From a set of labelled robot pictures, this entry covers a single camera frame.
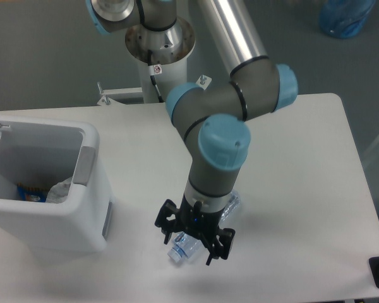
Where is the blue snack wrapper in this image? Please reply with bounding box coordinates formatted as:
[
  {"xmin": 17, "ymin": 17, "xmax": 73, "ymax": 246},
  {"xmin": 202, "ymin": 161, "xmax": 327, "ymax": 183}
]
[{"xmin": 17, "ymin": 183, "xmax": 49, "ymax": 203}]

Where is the clear plastic bag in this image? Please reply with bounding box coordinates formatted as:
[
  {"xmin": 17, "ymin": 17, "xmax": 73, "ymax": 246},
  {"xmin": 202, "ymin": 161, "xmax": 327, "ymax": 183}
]
[{"xmin": 45, "ymin": 177, "xmax": 72, "ymax": 204}]

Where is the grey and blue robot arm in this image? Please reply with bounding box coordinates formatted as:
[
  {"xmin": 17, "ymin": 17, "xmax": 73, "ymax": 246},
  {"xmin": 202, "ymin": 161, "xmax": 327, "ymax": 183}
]
[{"xmin": 86, "ymin": 1, "xmax": 298, "ymax": 260}]

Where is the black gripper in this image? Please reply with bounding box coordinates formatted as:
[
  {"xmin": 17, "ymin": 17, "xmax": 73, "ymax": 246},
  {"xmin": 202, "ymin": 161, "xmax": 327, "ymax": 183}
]
[{"xmin": 155, "ymin": 195, "xmax": 236, "ymax": 266}]

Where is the clear plastic water bottle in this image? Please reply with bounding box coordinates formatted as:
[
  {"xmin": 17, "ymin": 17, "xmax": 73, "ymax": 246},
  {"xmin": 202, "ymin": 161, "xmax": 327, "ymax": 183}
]
[{"xmin": 167, "ymin": 190, "xmax": 241, "ymax": 264}]

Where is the white trash can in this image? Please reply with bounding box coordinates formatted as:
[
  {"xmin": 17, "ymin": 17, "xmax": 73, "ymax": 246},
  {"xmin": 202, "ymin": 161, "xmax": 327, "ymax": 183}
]
[{"xmin": 0, "ymin": 114, "xmax": 114, "ymax": 253}]

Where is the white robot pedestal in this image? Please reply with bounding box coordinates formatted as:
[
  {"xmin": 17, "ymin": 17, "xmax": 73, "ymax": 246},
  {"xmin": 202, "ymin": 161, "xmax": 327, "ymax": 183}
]
[{"xmin": 125, "ymin": 16, "xmax": 196, "ymax": 103}]

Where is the white pedestal base frame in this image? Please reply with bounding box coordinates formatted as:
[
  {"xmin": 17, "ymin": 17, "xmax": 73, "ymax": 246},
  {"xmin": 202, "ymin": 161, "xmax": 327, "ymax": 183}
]
[{"xmin": 96, "ymin": 74, "xmax": 212, "ymax": 106}]

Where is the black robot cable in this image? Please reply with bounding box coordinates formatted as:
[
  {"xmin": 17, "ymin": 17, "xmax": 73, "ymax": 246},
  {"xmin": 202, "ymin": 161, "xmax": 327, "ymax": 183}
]
[{"xmin": 147, "ymin": 49, "xmax": 164, "ymax": 103}]

